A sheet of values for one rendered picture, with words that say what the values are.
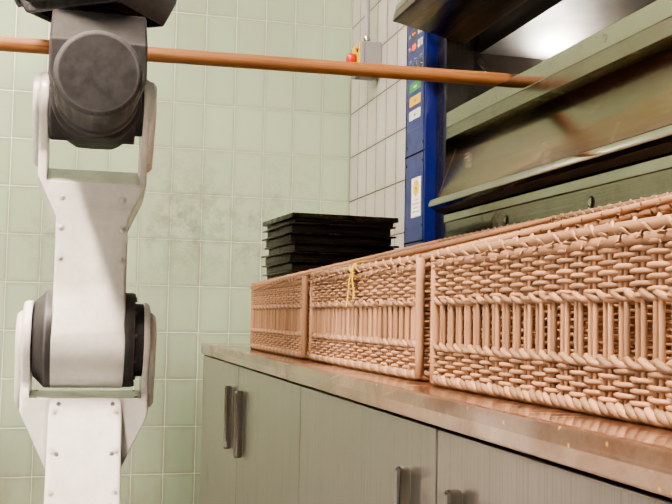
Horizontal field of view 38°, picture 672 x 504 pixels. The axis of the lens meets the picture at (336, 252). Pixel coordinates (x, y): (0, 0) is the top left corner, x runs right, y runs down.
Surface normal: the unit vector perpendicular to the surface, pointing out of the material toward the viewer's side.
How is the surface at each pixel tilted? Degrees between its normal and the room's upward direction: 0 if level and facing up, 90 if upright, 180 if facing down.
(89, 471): 64
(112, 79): 90
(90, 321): 71
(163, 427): 90
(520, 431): 90
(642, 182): 90
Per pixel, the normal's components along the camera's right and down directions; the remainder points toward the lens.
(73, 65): 0.25, -0.07
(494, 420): -0.97, -0.04
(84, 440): 0.23, -0.49
